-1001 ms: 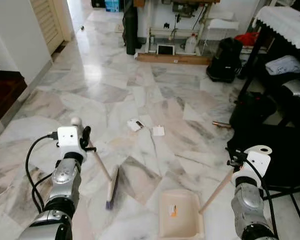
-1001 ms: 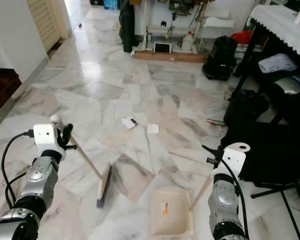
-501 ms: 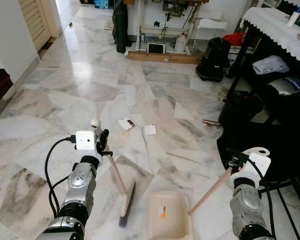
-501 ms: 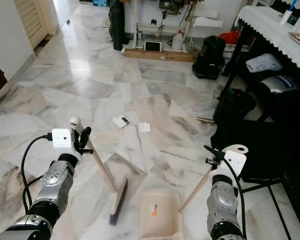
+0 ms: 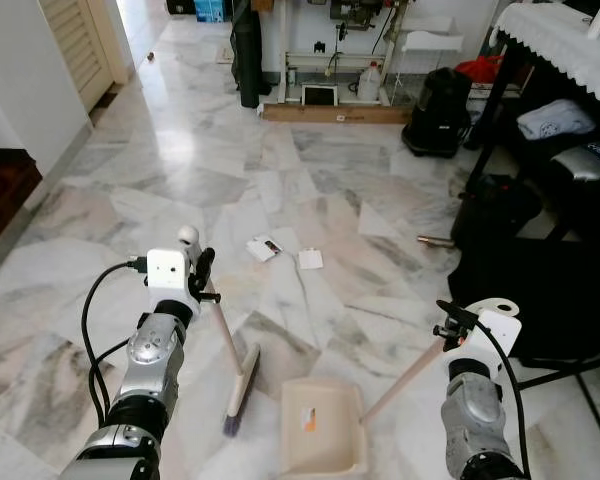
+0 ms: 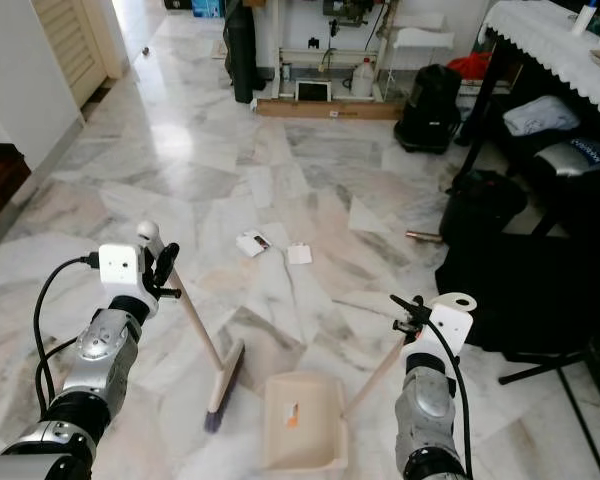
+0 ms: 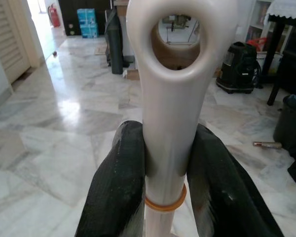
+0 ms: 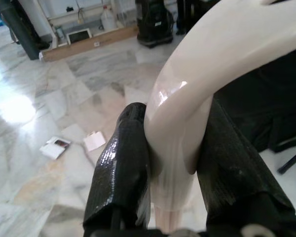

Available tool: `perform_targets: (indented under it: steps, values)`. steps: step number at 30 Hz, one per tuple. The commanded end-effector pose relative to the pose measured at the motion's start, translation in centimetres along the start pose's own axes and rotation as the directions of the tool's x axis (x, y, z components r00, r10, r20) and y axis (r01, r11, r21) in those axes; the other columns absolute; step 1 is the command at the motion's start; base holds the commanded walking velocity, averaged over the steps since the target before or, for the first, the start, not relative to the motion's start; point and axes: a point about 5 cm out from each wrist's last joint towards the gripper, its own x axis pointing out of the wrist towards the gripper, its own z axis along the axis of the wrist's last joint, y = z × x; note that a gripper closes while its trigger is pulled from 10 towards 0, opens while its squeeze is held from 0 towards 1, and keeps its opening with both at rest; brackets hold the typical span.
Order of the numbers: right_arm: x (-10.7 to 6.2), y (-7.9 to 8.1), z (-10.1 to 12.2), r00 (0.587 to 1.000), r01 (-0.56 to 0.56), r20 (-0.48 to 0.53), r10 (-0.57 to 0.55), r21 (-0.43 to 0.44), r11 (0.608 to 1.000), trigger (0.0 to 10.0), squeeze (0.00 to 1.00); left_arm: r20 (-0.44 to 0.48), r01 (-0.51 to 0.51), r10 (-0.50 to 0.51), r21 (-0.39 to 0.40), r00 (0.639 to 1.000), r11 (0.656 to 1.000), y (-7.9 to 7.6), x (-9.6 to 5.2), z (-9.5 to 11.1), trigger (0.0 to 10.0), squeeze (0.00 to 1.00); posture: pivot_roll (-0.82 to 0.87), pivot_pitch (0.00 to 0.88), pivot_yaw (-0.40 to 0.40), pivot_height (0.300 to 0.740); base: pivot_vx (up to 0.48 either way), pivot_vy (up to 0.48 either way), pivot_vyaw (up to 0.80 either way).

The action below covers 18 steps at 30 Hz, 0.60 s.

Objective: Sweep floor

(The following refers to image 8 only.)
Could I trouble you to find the black cloth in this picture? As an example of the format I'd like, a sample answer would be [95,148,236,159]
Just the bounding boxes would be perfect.
[212,53,296,153]

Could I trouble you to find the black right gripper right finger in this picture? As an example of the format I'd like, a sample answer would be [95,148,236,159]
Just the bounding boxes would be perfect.
[196,98,296,224]

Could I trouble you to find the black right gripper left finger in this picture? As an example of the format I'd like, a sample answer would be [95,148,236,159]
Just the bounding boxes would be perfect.
[83,101,151,230]

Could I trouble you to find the cream long-handled dustpan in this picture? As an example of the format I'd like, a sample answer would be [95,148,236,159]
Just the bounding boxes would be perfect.
[144,0,296,232]

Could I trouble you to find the long brown cardboard box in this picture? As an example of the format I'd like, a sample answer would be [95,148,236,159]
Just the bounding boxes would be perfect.
[42,26,139,62]

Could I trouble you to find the white framed tablet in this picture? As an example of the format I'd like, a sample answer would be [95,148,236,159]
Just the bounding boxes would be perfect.
[66,28,93,45]

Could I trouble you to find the white paper sheet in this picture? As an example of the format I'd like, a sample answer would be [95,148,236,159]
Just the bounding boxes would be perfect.
[83,132,106,152]

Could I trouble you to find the white plastic jug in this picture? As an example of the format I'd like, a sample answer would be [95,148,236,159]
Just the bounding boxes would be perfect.
[100,7,117,32]

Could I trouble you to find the black stand leg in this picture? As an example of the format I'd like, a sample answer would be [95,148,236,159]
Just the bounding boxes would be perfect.
[277,145,296,175]

